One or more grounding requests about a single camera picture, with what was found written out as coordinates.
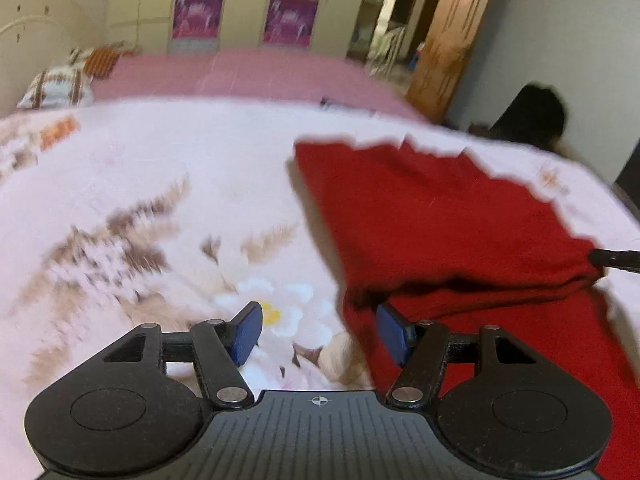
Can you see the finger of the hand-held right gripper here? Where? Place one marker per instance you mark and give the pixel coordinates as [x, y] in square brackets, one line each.
[617, 260]

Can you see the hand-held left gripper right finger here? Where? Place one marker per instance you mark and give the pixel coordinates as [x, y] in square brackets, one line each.
[392, 332]

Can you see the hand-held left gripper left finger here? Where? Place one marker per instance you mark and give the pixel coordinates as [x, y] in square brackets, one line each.
[247, 332]

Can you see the red knit garment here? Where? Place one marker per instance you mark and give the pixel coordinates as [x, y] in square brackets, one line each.
[440, 225]

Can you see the black backpack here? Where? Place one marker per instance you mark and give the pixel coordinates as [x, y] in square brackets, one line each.
[532, 117]

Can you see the floral pink blanket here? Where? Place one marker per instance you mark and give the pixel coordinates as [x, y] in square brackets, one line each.
[140, 170]

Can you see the black white striped cloth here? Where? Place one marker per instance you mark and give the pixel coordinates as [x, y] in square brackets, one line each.
[345, 105]

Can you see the pink bed sheet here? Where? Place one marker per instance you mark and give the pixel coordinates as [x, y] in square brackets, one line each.
[260, 75]

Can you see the wooden door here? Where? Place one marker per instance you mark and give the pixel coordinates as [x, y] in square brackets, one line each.
[450, 45]

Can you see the white chair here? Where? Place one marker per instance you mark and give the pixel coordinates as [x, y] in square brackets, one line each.
[387, 52]

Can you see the orange striped pillow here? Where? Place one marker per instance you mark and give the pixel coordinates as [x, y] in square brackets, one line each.
[102, 62]

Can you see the large brown patterned pillow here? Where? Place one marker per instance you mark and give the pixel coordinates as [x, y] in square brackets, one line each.
[57, 87]

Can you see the cream wardrobe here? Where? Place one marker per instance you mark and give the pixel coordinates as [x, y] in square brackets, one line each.
[245, 5]

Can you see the cream bed headboard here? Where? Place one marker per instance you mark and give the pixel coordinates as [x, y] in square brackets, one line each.
[40, 25]

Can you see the purple wall poster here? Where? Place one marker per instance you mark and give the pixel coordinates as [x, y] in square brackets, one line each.
[197, 15]
[290, 20]

